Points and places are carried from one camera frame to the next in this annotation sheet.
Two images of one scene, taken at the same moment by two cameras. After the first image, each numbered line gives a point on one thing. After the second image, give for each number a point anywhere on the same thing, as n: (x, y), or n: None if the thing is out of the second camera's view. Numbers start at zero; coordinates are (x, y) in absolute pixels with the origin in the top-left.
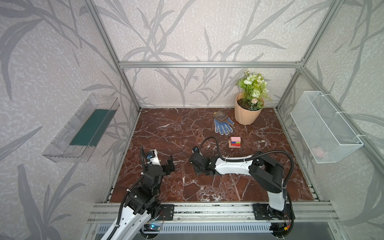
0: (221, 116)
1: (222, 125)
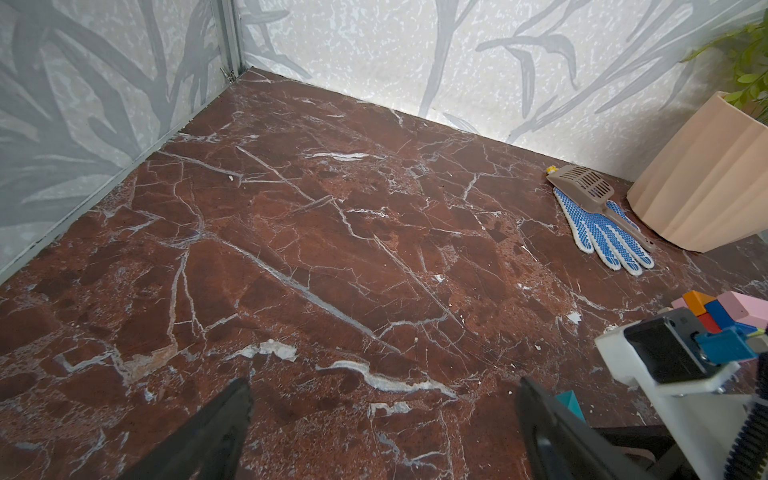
0: (595, 191)
1: (600, 232)
